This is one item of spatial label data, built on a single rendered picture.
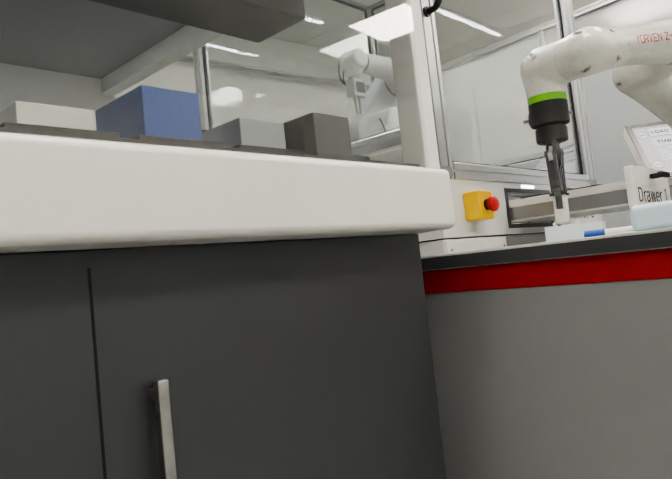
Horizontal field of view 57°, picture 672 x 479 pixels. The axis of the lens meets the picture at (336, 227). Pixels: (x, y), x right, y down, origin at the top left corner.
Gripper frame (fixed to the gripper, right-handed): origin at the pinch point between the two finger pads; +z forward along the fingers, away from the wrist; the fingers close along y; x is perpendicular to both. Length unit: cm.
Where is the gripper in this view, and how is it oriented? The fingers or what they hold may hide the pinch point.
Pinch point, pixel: (561, 209)
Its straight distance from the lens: 159.5
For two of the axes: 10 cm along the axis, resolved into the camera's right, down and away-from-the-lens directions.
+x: 8.7, -1.3, -4.8
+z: 1.0, 9.9, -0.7
